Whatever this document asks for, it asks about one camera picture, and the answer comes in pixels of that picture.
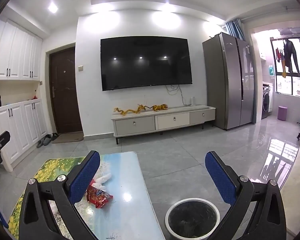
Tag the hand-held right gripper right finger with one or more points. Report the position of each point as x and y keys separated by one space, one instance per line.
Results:
x=220 y=180

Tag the black wall television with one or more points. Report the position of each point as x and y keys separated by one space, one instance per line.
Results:
x=145 y=62

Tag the grey slipper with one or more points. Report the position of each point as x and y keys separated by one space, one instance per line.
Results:
x=40 y=144
x=47 y=141

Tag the grey washing machine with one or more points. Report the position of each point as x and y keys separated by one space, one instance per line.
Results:
x=265 y=102

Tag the brown doormat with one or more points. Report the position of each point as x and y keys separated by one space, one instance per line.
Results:
x=68 y=138

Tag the wall switch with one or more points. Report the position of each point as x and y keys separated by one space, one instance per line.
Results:
x=80 y=68

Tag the blue curtain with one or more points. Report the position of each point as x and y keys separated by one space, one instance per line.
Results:
x=235 y=30

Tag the white long counter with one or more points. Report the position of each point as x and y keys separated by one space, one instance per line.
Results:
x=297 y=180

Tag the purple stool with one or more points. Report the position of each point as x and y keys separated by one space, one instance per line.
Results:
x=282 y=113

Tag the white upper wall cabinet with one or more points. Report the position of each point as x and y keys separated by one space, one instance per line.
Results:
x=15 y=52

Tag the dark brown entrance door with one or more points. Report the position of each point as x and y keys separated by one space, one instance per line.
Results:
x=65 y=92

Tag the ceiling light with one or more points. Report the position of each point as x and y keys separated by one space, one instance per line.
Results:
x=53 y=7

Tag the grey double-door refrigerator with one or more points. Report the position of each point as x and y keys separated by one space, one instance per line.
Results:
x=222 y=80

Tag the dark slipper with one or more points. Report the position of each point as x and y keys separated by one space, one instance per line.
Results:
x=55 y=136

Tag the white round trash bin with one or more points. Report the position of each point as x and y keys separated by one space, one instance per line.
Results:
x=170 y=215

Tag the black-framed window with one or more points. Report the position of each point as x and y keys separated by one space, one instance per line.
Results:
x=297 y=85

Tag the golden dragon ornament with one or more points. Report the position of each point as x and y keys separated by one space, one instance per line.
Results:
x=132 y=110

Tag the white tissue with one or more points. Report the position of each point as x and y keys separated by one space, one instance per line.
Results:
x=102 y=178

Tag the dark hanging clothing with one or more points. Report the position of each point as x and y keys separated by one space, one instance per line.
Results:
x=290 y=52

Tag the colourful hanging clothing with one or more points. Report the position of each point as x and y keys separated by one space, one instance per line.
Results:
x=278 y=55

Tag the red snack wrapper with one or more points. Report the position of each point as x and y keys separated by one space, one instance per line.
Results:
x=100 y=196

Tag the white television cabinet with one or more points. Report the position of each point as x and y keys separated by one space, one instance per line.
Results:
x=135 y=125

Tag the blue detergent bottle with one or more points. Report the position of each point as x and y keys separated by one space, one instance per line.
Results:
x=271 y=70

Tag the white lower cabinet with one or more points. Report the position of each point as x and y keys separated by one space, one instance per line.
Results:
x=20 y=130

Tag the golden tiger ornament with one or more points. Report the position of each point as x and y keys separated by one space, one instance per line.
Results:
x=160 y=107

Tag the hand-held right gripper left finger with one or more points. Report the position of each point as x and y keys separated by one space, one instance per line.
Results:
x=85 y=177

